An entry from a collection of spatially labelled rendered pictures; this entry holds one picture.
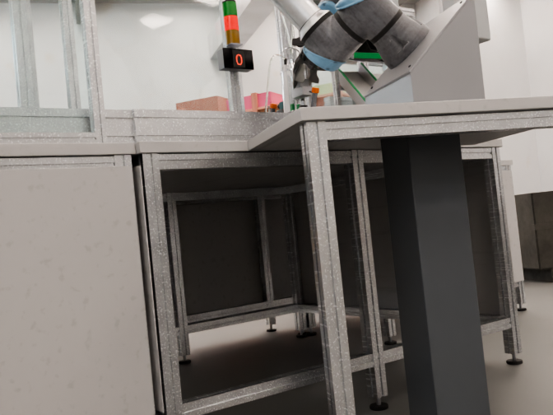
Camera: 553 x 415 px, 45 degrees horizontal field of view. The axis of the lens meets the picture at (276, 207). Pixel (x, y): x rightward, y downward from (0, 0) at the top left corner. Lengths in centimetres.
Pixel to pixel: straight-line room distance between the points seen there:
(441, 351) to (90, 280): 92
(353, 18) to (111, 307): 99
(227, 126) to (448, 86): 64
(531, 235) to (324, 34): 365
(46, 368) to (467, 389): 107
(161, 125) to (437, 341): 94
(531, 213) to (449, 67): 359
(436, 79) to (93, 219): 92
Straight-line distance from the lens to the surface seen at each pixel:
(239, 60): 236
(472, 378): 189
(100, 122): 175
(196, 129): 189
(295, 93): 236
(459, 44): 179
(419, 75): 171
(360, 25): 187
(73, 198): 167
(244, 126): 198
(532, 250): 533
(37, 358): 164
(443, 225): 181
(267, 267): 395
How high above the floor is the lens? 60
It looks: 2 degrees up
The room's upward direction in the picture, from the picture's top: 6 degrees counter-clockwise
